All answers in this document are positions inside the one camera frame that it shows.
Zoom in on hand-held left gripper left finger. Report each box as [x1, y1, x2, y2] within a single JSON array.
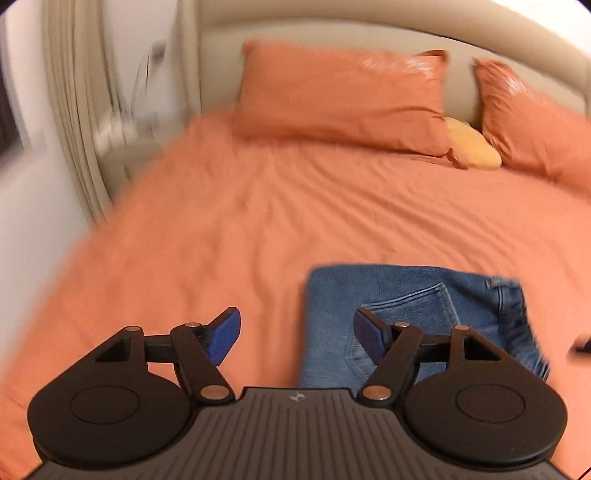
[[95, 306, 243, 406]]

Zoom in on beige curtain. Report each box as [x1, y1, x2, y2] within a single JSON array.
[[42, 0, 122, 229]]

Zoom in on orange pillow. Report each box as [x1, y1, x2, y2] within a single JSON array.
[[235, 41, 469, 171], [472, 58, 591, 195]]

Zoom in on yellow pillow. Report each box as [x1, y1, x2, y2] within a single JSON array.
[[443, 117, 503, 169]]

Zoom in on white nightstand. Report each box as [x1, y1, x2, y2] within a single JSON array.
[[92, 39, 188, 178]]

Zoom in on beige padded headboard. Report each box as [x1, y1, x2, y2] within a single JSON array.
[[178, 0, 591, 127]]

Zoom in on orange bed sheet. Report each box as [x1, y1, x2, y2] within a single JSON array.
[[0, 108, 591, 480]]

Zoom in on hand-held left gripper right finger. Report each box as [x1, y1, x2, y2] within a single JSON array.
[[353, 307, 504, 406]]

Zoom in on blue denim pants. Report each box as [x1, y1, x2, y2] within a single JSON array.
[[298, 264, 551, 389]]

